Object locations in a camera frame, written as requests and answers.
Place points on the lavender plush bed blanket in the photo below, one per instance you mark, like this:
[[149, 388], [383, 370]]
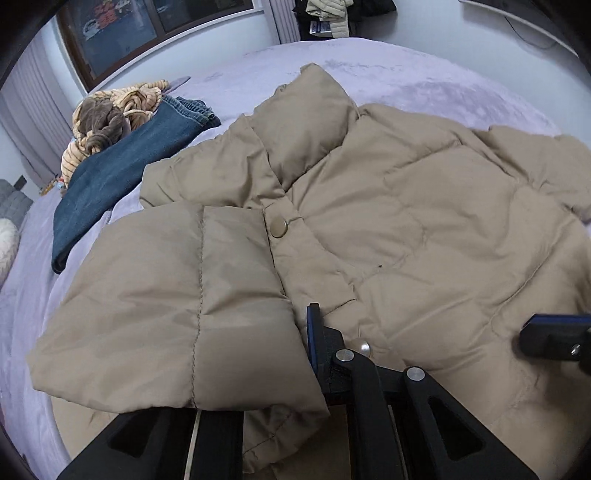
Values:
[[370, 72]]

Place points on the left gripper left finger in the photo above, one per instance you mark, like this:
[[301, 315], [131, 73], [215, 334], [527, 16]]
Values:
[[164, 443]]

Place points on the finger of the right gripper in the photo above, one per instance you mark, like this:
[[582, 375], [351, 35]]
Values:
[[559, 338]]

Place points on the striped tan brown knit garment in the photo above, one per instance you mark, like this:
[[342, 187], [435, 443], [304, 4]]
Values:
[[105, 117]]

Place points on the grey quilted headboard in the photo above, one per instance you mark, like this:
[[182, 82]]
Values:
[[14, 204]]

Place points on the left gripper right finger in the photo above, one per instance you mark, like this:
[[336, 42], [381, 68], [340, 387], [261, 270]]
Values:
[[403, 424]]

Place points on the black coat on rack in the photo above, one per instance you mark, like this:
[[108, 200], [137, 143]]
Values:
[[312, 28]]

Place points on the folded blue jeans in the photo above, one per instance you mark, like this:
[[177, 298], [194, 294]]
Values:
[[103, 179]]

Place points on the round white pleated cushion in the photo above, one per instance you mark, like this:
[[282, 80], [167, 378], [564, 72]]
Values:
[[9, 244]]

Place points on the dark framed window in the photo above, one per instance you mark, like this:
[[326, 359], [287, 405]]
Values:
[[101, 36]]

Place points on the beige puffer jacket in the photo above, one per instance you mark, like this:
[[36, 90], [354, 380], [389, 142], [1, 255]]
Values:
[[426, 243]]

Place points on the wall mounted television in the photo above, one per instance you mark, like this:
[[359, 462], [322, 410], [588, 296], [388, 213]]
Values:
[[527, 13]]

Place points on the cream puffer garment on rack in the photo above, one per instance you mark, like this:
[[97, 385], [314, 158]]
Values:
[[335, 12]]

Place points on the purple handled flat tool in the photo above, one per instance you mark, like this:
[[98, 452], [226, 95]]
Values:
[[175, 84]]

